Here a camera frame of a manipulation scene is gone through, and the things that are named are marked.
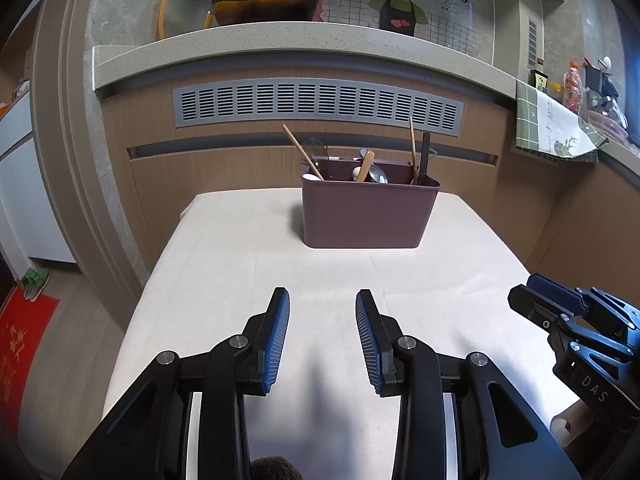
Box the black smiley-handle spoon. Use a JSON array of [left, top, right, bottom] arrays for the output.
[[369, 164, 388, 184]]

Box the wooden spoon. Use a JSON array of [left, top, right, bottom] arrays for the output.
[[355, 150, 374, 183]]

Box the wooden chopstick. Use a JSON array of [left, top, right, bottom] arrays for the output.
[[409, 116, 419, 185], [282, 124, 324, 181]]

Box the right hand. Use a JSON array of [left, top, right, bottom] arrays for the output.
[[549, 400, 605, 450]]

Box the beige tablecloth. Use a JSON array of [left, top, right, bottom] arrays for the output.
[[105, 188, 575, 479]]

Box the red floor mat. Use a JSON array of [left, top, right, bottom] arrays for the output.
[[0, 287, 60, 438]]

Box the green checked towel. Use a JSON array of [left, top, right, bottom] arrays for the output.
[[515, 80, 608, 162]]

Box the orange-cap bottle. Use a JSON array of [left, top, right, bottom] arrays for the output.
[[563, 61, 584, 115]]

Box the maroon plastic utensil caddy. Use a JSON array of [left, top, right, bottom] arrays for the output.
[[300, 157, 440, 249]]

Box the white refrigerator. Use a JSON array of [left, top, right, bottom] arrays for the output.
[[0, 92, 76, 263]]

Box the grey ventilation grille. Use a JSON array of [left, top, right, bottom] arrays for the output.
[[172, 77, 464, 136]]

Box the yellow-rimmed glass pot lid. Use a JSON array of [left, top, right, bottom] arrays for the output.
[[157, 0, 215, 40]]

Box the dark yellow-handled wok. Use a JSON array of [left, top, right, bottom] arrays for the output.
[[212, 0, 319, 26]]

